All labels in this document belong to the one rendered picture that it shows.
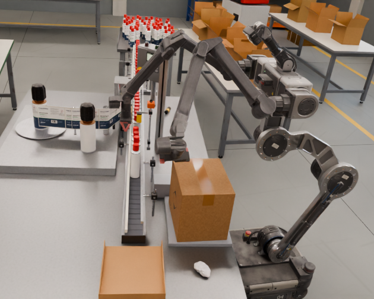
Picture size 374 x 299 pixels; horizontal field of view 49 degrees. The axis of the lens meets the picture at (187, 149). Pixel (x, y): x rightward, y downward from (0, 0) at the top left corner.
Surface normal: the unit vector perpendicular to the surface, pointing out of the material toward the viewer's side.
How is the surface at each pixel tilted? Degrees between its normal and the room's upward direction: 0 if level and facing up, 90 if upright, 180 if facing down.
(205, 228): 90
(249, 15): 90
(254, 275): 0
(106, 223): 0
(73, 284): 0
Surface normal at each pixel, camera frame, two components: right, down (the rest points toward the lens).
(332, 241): 0.10, -0.86
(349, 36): 0.14, 0.52
